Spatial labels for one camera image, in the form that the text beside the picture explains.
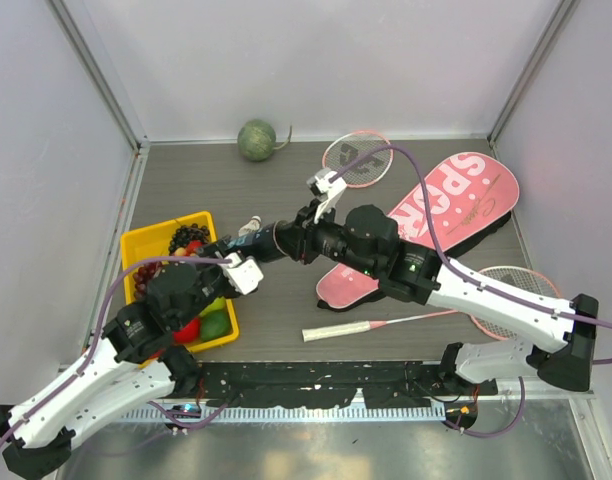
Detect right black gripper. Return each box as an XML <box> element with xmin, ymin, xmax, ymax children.
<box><xmin>269</xmin><ymin>197</ymin><xmax>380</xmax><ymax>278</ymax></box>

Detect black shuttlecock tube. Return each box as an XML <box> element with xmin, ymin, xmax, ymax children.
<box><xmin>224</xmin><ymin>223</ymin><xmax>285</xmax><ymax>263</ymax></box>

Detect white shuttlecock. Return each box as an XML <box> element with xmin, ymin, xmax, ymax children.
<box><xmin>238</xmin><ymin>215</ymin><xmax>262</xmax><ymax>237</ymax></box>

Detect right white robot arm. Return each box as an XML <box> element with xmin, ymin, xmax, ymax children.
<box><xmin>273</xmin><ymin>205</ymin><xmax>598</xmax><ymax>394</ymax></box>

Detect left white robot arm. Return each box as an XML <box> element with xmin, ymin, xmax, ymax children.
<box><xmin>0</xmin><ymin>241</ymin><xmax>263</xmax><ymax>479</ymax></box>

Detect red strawberries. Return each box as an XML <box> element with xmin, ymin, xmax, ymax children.
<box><xmin>173</xmin><ymin>240</ymin><xmax>204</xmax><ymax>257</ymax></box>

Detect dark grape bunch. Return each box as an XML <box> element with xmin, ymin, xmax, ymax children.
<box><xmin>168</xmin><ymin>223</ymin><xmax>211</xmax><ymax>255</ymax></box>

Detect yellow-green pear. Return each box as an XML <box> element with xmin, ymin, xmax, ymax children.
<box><xmin>199</xmin><ymin>297</ymin><xmax>226</xmax><ymax>318</ymax></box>

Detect yellow plastic tray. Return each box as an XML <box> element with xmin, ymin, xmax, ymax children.
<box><xmin>120</xmin><ymin>211</ymin><xmax>240</xmax><ymax>353</ymax></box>

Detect red grape bunch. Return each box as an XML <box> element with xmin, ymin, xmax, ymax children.
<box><xmin>132</xmin><ymin>262</ymin><xmax>163</xmax><ymax>300</ymax></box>

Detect green lime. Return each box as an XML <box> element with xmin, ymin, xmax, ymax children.
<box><xmin>199</xmin><ymin>310</ymin><xmax>231</xmax><ymax>342</ymax></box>

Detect red apple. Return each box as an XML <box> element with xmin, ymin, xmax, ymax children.
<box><xmin>173</xmin><ymin>317</ymin><xmax>201</xmax><ymax>344</ymax></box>

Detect green melon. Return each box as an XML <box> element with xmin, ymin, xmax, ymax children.
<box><xmin>237</xmin><ymin>119</ymin><xmax>293</xmax><ymax>162</ymax></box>

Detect pink racket upper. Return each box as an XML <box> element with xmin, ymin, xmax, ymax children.
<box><xmin>322</xmin><ymin>130</ymin><xmax>394</xmax><ymax>189</ymax></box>

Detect pink racket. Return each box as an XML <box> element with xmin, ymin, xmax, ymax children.
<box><xmin>322</xmin><ymin>130</ymin><xmax>394</xmax><ymax>189</ymax></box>
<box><xmin>302</xmin><ymin>266</ymin><xmax>561</xmax><ymax>343</ymax></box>

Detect pink racket bag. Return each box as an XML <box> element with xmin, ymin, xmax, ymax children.
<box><xmin>316</xmin><ymin>152</ymin><xmax>520</xmax><ymax>312</ymax></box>

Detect pink racket lower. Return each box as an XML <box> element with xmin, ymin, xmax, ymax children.
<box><xmin>302</xmin><ymin>266</ymin><xmax>561</xmax><ymax>343</ymax></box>

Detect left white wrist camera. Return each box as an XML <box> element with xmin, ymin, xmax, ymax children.
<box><xmin>221</xmin><ymin>253</ymin><xmax>264</xmax><ymax>296</ymax></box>

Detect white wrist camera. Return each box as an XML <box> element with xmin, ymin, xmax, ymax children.
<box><xmin>221</xmin><ymin>253</ymin><xmax>264</xmax><ymax>296</ymax></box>
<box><xmin>306</xmin><ymin>168</ymin><xmax>347</xmax><ymax>224</ymax></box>

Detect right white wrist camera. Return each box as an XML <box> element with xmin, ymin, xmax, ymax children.
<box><xmin>306</xmin><ymin>168</ymin><xmax>347</xmax><ymax>224</ymax></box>

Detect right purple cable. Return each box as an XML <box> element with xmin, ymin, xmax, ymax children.
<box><xmin>330</xmin><ymin>145</ymin><xmax>612</xmax><ymax>451</ymax></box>

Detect purple cable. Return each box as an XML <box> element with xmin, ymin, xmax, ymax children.
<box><xmin>0</xmin><ymin>254</ymin><xmax>235</xmax><ymax>471</ymax></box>
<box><xmin>330</xmin><ymin>145</ymin><xmax>612</xmax><ymax>451</ymax></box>

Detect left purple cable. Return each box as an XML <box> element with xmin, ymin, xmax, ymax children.
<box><xmin>0</xmin><ymin>254</ymin><xmax>235</xmax><ymax>471</ymax></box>

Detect white slotted cable duct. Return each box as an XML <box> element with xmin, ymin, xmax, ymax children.
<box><xmin>125</xmin><ymin>403</ymin><xmax>446</xmax><ymax>425</ymax></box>

